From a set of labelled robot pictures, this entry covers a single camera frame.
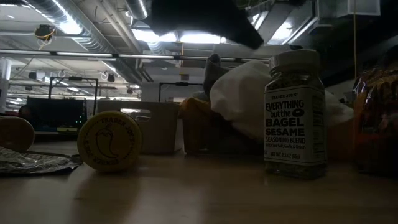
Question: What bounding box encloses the brown foil spice packet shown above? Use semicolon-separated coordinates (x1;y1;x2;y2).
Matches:
0;146;82;175

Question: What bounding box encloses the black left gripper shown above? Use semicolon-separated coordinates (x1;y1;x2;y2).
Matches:
149;0;266;50

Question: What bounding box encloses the yellow-lid spice jar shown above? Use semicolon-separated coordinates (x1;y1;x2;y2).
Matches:
76;110;143;173

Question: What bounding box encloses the mustard yellow plastic bin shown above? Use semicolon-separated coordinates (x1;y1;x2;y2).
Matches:
326;116;355;161

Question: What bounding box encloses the black metal stand frame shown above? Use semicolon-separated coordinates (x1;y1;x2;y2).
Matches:
158;82;206;103
48;77;99;116

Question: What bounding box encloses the black yellow ceiling cord reel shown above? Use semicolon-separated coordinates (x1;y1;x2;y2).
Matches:
34;24;57;44

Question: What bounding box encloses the shiny orange spice packet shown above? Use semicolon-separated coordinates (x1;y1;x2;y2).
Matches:
353;67;398;177

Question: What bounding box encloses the white plastic bag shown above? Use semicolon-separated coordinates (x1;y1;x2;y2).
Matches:
208;60;354;142

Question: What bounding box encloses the orange spice bottle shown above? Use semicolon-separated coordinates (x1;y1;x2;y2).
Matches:
0;116;35;153

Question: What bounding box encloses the light grey plastic bin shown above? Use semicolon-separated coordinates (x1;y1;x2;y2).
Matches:
96;100;181;156

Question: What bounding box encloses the grey cloth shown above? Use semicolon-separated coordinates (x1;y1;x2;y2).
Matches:
192;54;231;102

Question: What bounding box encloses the dark computer monitor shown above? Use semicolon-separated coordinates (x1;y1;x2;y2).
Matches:
25;96;88;131

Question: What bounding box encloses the white-lid bagel seasoning jar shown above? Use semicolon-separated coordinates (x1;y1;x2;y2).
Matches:
263;49;328;180

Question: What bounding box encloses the silver overhead rail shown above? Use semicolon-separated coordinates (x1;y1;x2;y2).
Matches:
0;49;271;63

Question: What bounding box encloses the bright ceiling light panel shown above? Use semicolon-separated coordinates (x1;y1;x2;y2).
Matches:
132;28;228;44

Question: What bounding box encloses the round metal air duct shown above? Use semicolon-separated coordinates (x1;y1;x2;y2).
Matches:
26;0;108;54

